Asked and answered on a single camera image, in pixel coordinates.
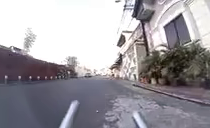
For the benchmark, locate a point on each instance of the white building with latticed gate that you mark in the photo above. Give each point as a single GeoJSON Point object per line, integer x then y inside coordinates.
{"type": "Point", "coordinates": [129, 60]}

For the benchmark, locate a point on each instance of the small leafy tree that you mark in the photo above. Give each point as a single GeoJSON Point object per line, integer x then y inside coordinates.
{"type": "Point", "coordinates": [72, 61]}

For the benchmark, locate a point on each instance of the robot's own part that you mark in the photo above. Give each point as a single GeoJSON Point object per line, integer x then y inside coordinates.
{"type": "Point", "coordinates": [139, 120]}
{"type": "Point", "coordinates": [69, 113]}

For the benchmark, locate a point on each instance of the grey asphalt road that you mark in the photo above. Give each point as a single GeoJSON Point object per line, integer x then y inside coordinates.
{"type": "Point", "coordinates": [43, 100]}

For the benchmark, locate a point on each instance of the group of potted plants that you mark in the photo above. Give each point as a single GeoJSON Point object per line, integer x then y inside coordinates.
{"type": "Point", "coordinates": [179, 61]}

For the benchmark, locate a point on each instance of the dark kerb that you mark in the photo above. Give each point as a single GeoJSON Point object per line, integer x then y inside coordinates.
{"type": "Point", "coordinates": [173, 95]}

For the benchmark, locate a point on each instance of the tall thin tree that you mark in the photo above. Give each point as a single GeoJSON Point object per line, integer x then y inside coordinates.
{"type": "Point", "coordinates": [29, 40]}

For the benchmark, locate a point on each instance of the grey pavement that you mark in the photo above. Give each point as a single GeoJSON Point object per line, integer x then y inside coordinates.
{"type": "Point", "coordinates": [193, 91]}

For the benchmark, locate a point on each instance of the row of white bollards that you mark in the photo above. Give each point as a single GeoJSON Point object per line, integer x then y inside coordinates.
{"type": "Point", "coordinates": [6, 79]}

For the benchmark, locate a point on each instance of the white building with dark window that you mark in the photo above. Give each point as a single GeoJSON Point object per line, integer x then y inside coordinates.
{"type": "Point", "coordinates": [199, 13]}

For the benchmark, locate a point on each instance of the long red wall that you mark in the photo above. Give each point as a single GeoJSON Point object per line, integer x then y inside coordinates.
{"type": "Point", "coordinates": [23, 65]}

